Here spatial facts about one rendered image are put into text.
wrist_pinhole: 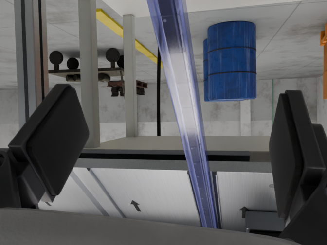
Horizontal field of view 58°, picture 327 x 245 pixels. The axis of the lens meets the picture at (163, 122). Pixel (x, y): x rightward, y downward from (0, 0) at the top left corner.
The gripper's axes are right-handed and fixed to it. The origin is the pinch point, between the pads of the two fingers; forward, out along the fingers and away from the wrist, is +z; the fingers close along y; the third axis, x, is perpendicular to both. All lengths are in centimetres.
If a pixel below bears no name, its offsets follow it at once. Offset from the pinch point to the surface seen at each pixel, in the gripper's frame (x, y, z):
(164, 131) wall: -671, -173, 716
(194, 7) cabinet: -23, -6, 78
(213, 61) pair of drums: -154, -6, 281
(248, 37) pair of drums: -133, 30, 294
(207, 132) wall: -667, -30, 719
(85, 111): -31, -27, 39
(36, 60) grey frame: -16.0, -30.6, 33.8
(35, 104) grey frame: -22.0, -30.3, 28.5
